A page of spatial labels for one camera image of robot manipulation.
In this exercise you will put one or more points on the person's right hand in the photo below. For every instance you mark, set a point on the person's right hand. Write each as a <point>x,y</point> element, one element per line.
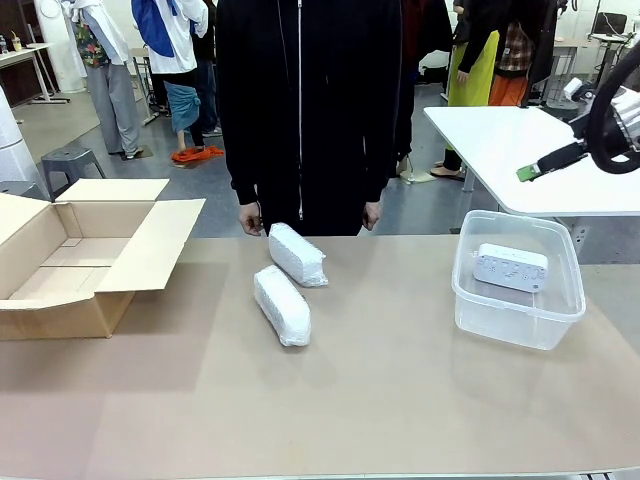
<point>251,220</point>

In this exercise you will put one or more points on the beige background desk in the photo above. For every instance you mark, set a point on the beige background desk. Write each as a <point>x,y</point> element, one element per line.
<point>575,44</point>

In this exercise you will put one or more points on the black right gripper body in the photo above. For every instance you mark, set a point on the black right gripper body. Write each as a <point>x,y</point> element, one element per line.
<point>580,129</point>

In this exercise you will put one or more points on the black hanging coat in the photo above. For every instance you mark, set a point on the black hanging coat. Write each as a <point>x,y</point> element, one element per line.
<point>542,40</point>

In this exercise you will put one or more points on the person in white blue top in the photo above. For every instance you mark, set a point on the person in white blue top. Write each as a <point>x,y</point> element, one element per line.
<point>165,50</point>

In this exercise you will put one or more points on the person's left hand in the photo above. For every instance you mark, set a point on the person's left hand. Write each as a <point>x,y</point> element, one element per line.
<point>372,217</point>

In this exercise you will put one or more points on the person in yellow apron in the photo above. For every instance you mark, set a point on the person in yellow apron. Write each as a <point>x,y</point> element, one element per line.
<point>475,75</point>

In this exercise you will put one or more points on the orange cloth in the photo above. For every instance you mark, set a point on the orange cloth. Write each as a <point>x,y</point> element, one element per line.
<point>195,155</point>

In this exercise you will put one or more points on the grey metal stool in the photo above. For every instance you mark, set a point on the grey metal stool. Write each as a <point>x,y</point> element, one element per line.
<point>70,157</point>

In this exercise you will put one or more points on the white background table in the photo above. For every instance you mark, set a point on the white background table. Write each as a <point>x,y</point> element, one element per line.
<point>15,55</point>

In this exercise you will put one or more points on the clear plastic bin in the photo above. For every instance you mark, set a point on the clear plastic bin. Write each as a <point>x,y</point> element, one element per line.
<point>515,325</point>

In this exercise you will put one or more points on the person's left forearm black sleeve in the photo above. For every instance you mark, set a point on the person's left forearm black sleeve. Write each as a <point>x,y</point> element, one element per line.
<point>382,175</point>

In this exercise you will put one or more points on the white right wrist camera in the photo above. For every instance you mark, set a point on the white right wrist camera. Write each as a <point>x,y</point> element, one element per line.
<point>575,89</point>

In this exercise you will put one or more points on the person in dark trousers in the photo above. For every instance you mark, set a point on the person in dark trousers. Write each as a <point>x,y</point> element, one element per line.
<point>206,85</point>

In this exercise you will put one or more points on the white unwrapped digital clock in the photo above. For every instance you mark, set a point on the white unwrapped digital clock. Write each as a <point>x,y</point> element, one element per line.
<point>507,270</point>

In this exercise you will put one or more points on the person in black zip jacket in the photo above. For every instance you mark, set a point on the person in black zip jacket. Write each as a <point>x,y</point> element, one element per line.
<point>310,100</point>

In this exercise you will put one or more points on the person in orange trousers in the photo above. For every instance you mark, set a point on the person in orange trousers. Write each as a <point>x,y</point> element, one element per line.
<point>507,90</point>

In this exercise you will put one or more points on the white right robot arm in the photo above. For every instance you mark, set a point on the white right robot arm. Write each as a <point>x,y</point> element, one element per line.
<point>627,115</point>

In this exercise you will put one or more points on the person in floral shirt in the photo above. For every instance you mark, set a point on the person in floral shirt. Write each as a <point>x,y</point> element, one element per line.
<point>117,100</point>

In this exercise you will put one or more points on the yellow cup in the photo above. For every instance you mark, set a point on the yellow cup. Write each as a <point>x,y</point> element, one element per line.
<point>17,44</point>

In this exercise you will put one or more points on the person in dark red coat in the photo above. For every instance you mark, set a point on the person in dark red coat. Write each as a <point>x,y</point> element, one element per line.
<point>425,25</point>

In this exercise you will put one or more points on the brown cardboard box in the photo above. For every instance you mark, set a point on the brown cardboard box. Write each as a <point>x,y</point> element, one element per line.
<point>75,260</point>

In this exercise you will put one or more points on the bubble-wrapped clock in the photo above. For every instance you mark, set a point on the bubble-wrapped clock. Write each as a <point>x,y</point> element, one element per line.
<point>297,257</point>
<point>282,307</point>

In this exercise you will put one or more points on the person's right forearm black sleeve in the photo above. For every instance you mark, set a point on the person's right forearm black sleeve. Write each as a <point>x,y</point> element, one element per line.
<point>245,175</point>

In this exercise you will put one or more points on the white side table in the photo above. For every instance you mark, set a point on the white side table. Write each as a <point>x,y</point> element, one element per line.
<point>500,150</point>

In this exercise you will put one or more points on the white cylindrical column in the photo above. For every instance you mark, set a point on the white cylindrical column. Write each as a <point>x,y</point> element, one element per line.
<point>55,50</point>

